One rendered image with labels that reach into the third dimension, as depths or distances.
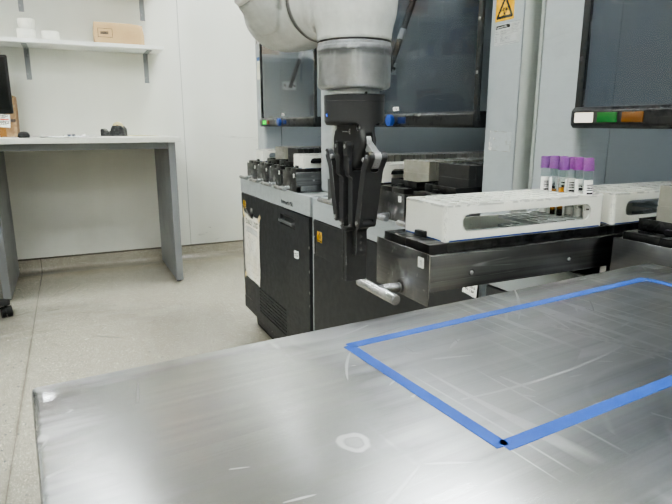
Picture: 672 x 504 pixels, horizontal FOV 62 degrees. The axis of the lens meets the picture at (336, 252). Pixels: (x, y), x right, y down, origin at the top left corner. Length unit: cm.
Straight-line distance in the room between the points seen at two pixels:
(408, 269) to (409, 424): 48
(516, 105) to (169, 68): 329
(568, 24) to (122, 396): 96
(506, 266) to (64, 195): 362
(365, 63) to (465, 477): 51
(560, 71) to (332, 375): 86
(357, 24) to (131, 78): 355
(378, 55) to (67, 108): 356
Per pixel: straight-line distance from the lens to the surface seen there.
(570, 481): 27
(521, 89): 117
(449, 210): 74
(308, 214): 188
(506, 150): 119
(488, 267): 78
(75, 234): 420
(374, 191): 68
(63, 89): 414
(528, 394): 34
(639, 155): 120
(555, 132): 111
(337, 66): 67
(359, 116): 67
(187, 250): 429
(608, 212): 96
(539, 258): 84
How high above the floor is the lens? 97
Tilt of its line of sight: 13 degrees down
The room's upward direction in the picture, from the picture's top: straight up
